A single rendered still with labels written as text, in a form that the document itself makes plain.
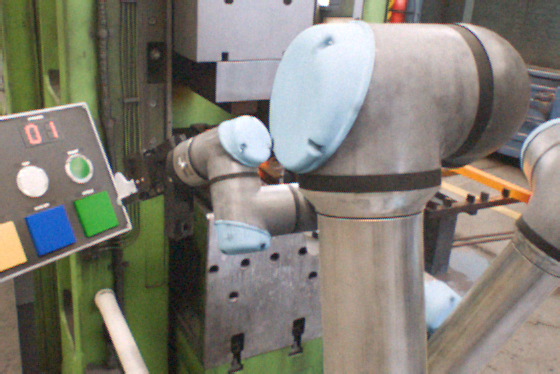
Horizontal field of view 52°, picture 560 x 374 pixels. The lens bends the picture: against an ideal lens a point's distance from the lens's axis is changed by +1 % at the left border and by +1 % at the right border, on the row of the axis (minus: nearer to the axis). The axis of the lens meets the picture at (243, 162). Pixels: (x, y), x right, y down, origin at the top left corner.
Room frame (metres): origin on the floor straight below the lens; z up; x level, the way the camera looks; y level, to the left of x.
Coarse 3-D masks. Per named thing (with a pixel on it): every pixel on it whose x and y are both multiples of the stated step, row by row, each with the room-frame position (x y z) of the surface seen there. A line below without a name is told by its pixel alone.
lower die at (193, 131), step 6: (192, 126) 1.70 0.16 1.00; (210, 126) 1.70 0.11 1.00; (216, 126) 1.74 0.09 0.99; (180, 132) 1.65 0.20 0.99; (186, 132) 1.65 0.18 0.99; (192, 132) 1.66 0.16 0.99; (198, 132) 1.65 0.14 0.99; (270, 162) 1.41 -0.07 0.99; (276, 162) 1.41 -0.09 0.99; (276, 168) 1.37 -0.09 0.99; (282, 168) 1.38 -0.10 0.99; (282, 174) 1.38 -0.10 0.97; (282, 180) 1.38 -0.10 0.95; (204, 186) 1.34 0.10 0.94; (210, 192) 1.31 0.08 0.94
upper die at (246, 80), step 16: (176, 64) 1.54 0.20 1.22; (192, 64) 1.43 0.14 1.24; (208, 64) 1.34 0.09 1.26; (224, 64) 1.30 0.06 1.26; (240, 64) 1.32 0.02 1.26; (256, 64) 1.34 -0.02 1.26; (272, 64) 1.36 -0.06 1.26; (192, 80) 1.43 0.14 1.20; (208, 80) 1.34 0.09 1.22; (224, 80) 1.30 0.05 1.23; (240, 80) 1.32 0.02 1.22; (256, 80) 1.34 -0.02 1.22; (272, 80) 1.36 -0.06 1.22; (208, 96) 1.33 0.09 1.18; (224, 96) 1.30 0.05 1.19; (240, 96) 1.32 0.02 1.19; (256, 96) 1.34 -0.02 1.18
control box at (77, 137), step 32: (0, 128) 0.98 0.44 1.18; (32, 128) 1.02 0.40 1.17; (64, 128) 1.07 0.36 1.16; (0, 160) 0.95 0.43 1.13; (32, 160) 0.99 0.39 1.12; (64, 160) 1.03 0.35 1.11; (96, 160) 1.08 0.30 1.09; (0, 192) 0.91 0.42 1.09; (64, 192) 0.99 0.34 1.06; (96, 192) 1.04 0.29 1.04; (0, 224) 0.89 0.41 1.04; (128, 224) 1.05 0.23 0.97; (32, 256) 0.89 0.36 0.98; (64, 256) 0.92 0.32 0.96
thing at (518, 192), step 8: (456, 168) 1.51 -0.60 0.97; (464, 168) 1.48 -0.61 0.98; (472, 168) 1.48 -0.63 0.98; (472, 176) 1.46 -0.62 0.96; (480, 176) 1.43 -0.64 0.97; (488, 176) 1.42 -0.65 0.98; (488, 184) 1.41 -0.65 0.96; (496, 184) 1.39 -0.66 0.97; (504, 184) 1.37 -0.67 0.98; (512, 184) 1.37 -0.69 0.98; (512, 192) 1.34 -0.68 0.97; (520, 192) 1.32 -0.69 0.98; (528, 192) 1.32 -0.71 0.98; (520, 200) 1.32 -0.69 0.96; (528, 200) 1.29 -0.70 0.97
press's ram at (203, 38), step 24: (192, 0) 1.30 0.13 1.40; (216, 0) 1.29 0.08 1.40; (240, 0) 1.32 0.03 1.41; (264, 0) 1.35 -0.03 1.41; (288, 0) 1.38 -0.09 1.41; (312, 0) 1.40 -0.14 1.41; (192, 24) 1.30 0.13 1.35; (216, 24) 1.29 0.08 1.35; (240, 24) 1.32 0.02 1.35; (264, 24) 1.35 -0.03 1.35; (288, 24) 1.38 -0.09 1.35; (312, 24) 1.41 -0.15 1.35; (192, 48) 1.29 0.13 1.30; (216, 48) 1.29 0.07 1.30; (240, 48) 1.32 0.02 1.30; (264, 48) 1.35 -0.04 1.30
